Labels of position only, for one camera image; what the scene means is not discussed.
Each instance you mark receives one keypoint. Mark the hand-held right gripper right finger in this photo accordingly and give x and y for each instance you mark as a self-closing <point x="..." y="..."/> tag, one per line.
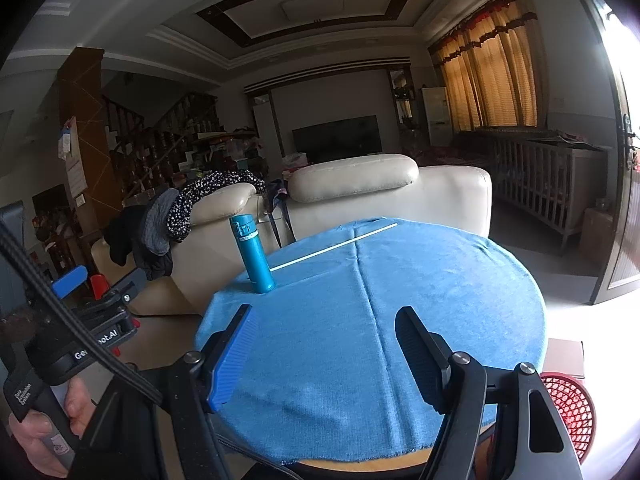
<point x="417" y="355"/>

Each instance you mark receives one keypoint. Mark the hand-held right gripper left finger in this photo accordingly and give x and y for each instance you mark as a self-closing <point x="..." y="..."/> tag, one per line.
<point x="232" y="355"/>

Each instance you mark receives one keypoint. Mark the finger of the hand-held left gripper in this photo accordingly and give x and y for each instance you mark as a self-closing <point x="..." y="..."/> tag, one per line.
<point x="125" y="290"/>
<point x="70" y="281"/>

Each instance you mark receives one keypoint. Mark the red mesh basket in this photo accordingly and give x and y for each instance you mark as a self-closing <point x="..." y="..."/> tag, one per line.
<point x="570" y="410"/>

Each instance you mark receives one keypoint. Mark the person's left hand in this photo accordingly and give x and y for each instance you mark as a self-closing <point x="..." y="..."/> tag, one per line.
<point x="80" y="405"/>

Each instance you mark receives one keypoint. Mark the grey garment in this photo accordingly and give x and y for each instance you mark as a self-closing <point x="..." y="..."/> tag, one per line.
<point x="157" y="225"/>

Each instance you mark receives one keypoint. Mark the blue tablecloth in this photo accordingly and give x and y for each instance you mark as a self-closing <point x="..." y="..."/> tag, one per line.
<point x="325" y="335"/>

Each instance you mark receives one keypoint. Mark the teal insulated bottle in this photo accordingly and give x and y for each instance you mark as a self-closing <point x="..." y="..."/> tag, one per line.
<point x="255" y="255"/>

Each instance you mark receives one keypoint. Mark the black white patterned garment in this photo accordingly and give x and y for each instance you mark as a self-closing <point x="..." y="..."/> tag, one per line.
<point x="210" y="195"/>

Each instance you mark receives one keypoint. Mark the thin white stick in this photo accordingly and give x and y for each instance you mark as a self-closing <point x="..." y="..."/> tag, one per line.
<point x="330" y="247"/>

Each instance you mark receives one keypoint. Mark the flat cardboard box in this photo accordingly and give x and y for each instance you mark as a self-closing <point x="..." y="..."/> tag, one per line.
<point x="565" y="357"/>

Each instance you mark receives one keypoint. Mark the wooden staircase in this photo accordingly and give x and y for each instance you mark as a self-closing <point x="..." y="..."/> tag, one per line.
<point x="160" y="140"/>

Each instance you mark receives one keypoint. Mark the cream leather sofa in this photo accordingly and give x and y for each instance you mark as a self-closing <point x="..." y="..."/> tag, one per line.
<point x="375" y="195"/>

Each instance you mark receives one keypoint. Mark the pile of household clutter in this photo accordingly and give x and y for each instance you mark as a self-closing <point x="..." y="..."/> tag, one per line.
<point x="230" y="152"/>

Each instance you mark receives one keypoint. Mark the white wooden crib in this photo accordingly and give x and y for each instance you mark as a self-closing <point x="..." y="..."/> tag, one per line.
<point x="540" y="185"/>

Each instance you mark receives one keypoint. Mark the small cardboard box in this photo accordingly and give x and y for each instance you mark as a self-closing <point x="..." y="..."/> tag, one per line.
<point x="597" y="232"/>

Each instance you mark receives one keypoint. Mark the black television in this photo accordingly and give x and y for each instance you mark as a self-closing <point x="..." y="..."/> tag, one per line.
<point x="335" y="137"/>

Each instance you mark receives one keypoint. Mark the white standing air conditioner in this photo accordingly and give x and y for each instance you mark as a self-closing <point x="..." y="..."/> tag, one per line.
<point x="435" y="115"/>

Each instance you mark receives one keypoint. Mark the dark display shelf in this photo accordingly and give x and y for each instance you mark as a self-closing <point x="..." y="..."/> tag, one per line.
<point x="402" y="100"/>

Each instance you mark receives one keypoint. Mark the yellow curtain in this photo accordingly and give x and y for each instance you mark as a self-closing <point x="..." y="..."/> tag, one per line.
<point x="490" y="70"/>

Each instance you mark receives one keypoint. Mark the wall calendar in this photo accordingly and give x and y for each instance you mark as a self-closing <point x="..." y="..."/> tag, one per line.
<point x="70" y="155"/>

